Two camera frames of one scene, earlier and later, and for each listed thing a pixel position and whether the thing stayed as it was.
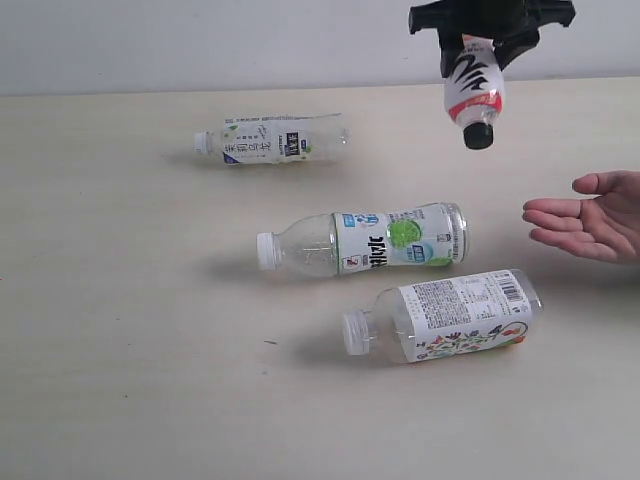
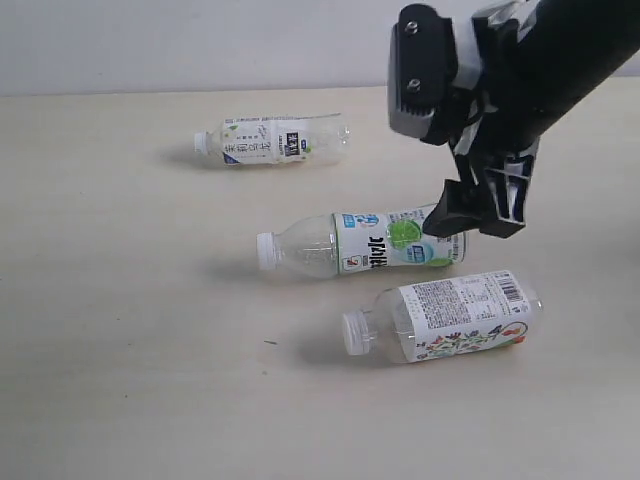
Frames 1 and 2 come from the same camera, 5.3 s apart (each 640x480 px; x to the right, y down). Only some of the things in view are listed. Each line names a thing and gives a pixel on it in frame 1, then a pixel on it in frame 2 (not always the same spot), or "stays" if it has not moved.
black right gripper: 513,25 -> 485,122
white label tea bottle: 274,139 stays
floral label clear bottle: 430,320 stays
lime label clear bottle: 347,243 stays
